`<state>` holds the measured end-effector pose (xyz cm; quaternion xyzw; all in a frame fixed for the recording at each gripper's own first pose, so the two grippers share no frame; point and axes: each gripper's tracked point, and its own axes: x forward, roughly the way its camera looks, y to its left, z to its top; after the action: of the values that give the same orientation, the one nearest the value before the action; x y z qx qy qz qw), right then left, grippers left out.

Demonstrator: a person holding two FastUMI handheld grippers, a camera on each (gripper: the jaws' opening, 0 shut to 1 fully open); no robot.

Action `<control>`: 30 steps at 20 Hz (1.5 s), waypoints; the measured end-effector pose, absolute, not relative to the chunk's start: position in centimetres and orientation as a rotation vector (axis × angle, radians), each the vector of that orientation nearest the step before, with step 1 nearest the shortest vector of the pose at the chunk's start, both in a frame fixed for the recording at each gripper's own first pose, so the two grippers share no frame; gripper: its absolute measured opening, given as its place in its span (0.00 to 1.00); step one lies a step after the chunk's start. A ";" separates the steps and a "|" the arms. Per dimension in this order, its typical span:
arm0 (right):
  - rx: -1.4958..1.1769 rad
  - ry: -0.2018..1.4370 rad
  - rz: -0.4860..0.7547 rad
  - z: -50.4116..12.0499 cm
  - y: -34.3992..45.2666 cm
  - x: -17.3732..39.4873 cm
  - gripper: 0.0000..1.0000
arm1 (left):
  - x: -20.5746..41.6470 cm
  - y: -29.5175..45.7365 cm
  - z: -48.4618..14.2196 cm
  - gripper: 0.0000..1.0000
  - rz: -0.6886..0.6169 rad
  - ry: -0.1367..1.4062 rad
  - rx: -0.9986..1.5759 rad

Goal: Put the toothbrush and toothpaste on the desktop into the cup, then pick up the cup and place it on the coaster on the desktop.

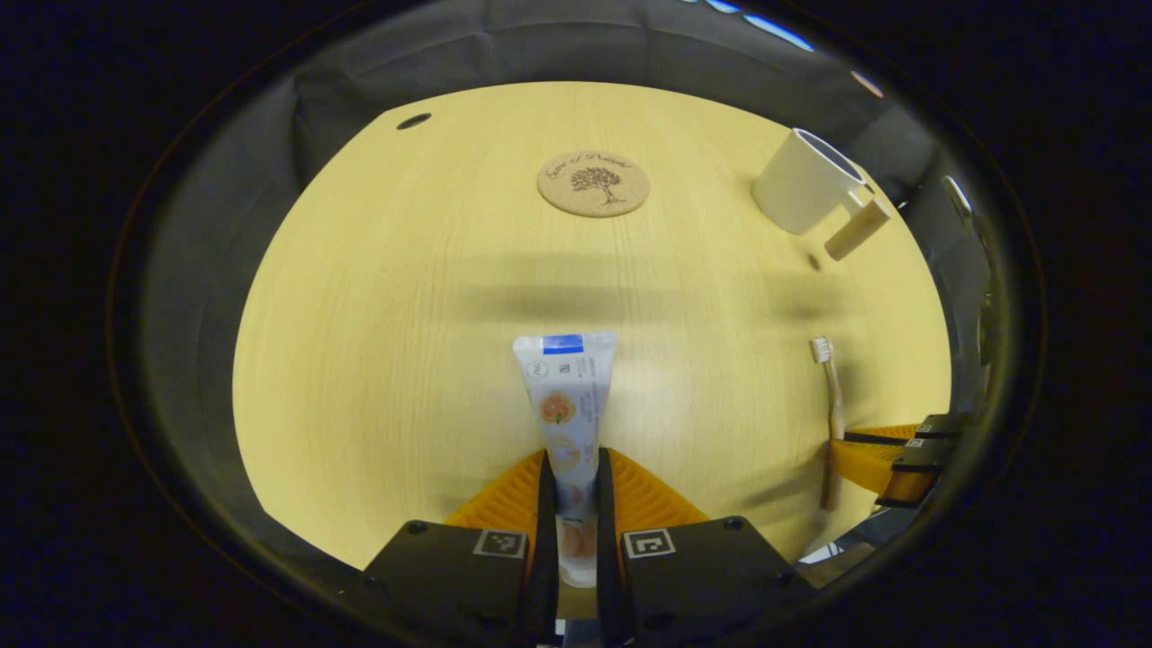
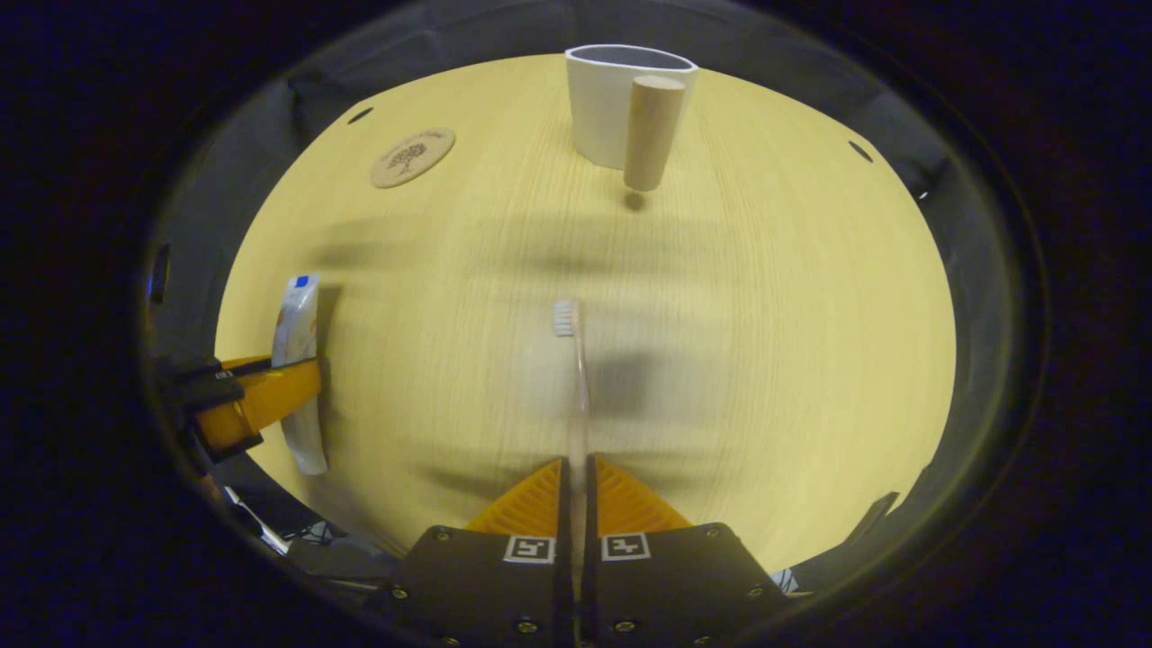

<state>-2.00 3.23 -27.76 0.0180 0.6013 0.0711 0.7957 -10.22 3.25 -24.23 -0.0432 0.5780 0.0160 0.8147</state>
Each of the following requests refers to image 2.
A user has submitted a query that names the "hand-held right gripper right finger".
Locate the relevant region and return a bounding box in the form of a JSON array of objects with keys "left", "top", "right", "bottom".
[{"left": 583, "top": 454, "right": 793, "bottom": 648}]

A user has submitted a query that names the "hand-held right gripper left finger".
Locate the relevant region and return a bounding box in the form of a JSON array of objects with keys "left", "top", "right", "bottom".
[{"left": 373, "top": 457, "right": 574, "bottom": 648}]

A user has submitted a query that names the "white toothpaste tube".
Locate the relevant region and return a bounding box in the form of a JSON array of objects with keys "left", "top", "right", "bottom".
[{"left": 271, "top": 274, "right": 329, "bottom": 476}]

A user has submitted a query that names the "clear toothbrush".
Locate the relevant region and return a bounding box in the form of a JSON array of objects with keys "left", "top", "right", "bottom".
[{"left": 551, "top": 299, "right": 592, "bottom": 577}]

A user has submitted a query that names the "round wooden coaster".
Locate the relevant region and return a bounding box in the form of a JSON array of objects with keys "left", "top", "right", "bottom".
[{"left": 371, "top": 127, "right": 457, "bottom": 190}]

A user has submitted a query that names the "white cup with wooden handle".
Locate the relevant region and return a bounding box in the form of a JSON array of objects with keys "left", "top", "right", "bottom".
[{"left": 565, "top": 43, "right": 700, "bottom": 193}]

